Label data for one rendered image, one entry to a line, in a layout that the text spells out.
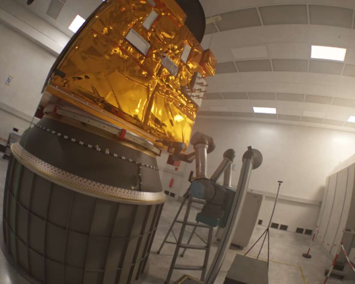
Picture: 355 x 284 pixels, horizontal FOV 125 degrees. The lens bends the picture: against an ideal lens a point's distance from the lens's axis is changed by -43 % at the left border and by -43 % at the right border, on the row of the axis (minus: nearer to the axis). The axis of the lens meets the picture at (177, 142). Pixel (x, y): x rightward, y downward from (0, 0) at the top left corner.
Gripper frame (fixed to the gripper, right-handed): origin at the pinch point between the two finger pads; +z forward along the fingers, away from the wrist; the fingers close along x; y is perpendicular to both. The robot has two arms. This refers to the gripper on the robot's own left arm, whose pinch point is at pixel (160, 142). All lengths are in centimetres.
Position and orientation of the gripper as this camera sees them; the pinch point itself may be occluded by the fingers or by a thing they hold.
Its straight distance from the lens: 180.5
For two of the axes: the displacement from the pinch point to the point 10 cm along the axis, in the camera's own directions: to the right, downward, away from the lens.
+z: -7.8, -1.0, 6.2
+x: -5.7, -3.2, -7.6
